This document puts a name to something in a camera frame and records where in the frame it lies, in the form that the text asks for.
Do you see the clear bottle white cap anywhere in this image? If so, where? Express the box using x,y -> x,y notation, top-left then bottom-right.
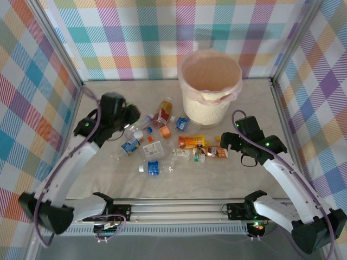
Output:
127,113 -> 155,133

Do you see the blue yellow label bottle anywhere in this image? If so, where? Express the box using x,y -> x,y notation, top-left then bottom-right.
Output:
120,126 -> 153,157

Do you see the brown tea bottle red label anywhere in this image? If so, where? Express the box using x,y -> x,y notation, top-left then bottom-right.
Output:
151,97 -> 174,128

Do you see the small green label bottle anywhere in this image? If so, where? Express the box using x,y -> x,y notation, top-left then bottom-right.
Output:
192,147 -> 207,163

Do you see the orange snack packet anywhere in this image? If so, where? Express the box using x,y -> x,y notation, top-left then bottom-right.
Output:
177,134 -> 222,149

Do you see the small blue label bottle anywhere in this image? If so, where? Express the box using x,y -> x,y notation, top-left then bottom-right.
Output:
170,115 -> 203,133

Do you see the long clear blue label bottle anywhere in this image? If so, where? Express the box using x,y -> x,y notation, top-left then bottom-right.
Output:
138,159 -> 176,177

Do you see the cream plastic bin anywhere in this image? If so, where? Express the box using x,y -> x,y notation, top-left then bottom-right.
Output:
180,51 -> 243,128

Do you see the plaid backdrop panel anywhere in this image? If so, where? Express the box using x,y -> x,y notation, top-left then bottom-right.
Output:
0,0 -> 82,260
273,0 -> 347,217
43,0 -> 307,81

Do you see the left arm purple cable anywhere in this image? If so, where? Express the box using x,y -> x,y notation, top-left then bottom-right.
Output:
32,85 -> 104,249

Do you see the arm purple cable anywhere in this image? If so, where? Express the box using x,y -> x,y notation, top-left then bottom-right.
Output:
232,109 -> 336,260
32,85 -> 104,249

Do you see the aluminium floor rail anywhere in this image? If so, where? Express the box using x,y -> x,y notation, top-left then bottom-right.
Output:
46,81 -> 86,204
269,77 -> 312,201

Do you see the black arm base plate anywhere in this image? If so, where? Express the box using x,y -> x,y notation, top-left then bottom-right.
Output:
82,204 -> 132,223
226,202 -> 277,220

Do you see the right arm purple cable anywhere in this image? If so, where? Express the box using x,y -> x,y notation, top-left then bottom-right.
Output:
232,109 -> 336,260

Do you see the wide aluminium mounting rail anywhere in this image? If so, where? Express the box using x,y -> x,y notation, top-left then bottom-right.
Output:
31,201 -> 330,225

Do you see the aluminium frame post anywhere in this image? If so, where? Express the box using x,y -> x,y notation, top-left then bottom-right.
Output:
271,0 -> 325,85
28,0 -> 85,90

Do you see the small controller board with wires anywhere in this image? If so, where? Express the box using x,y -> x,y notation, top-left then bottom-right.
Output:
93,220 -> 123,243
245,220 -> 268,241

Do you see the grey slotted cable duct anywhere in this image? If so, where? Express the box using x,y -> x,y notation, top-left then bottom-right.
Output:
43,226 -> 249,236

